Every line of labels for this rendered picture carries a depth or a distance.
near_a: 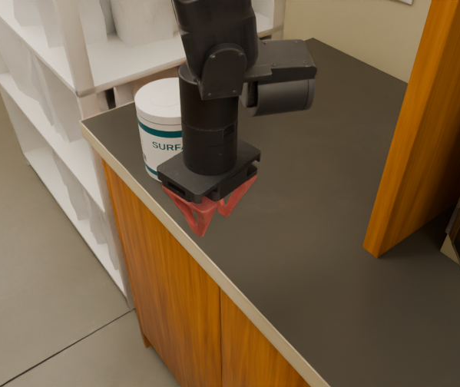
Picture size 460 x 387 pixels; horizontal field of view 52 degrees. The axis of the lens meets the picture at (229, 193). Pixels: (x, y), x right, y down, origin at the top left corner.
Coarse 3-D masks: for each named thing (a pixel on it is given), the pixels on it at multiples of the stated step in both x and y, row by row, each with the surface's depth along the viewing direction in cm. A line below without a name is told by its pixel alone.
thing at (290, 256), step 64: (320, 64) 121; (128, 128) 100; (256, 128) 100; (320, 128) 100; (384, 128) 100; (256, 192) 85; (320, 192) 85; (256, 256) 74; (320, 256) 74; (384, 256) 74; (256, 320) 68; (320, 320) 66; (384, 320) 66; (448, 320) 66; (320, 384) 60; (384, 384) 59; (448, 384) 59
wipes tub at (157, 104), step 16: (160, 80) 85; (176, 80) 85; (144, 96) 81; (160, 96) 81; (176, 96) 81; (144, 112) 78; (160, 112) 78; (176, 112) 78; (144, 128) 81; (160, 128) 79; (176, 128) 78; (144, 144) 84; (160, 144) 81; (176, 144) 80; (144, 160) 88; (160, 160) 83
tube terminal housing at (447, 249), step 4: (448, 236) 72; (448, 240) 73; (444, 244) 74; (448, 244) 73; (444, 248) 74; (448, 248) 73; (452, 248) 73; (444, 252) 74; (448, 252) 74; (452, 252) 73; (448, 256) 74; (452, 256) 73; (456, 256) 73; (456, 260) 73
